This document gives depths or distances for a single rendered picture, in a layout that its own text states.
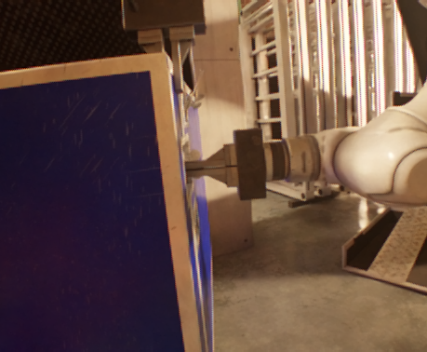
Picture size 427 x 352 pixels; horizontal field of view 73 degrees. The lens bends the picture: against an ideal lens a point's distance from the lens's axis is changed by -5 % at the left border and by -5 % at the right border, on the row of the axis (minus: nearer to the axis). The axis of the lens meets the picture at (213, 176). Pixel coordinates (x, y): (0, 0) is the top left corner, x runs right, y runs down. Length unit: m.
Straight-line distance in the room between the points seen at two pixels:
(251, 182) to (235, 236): 1.48
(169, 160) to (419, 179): 0.32
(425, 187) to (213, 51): 1.62
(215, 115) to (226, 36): 0.48
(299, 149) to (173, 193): 0.24
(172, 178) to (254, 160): 0.18
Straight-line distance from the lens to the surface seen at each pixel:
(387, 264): 1.86
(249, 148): 0.55
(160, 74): 0.44
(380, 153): 0.43
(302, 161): 0.56
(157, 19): 0.53
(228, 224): 1.98
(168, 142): 0.44
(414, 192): 0.42
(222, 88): 1.89
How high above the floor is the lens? 0.86
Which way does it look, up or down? 10 degrees down
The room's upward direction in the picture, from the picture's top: 5 degrees counter-clockwise
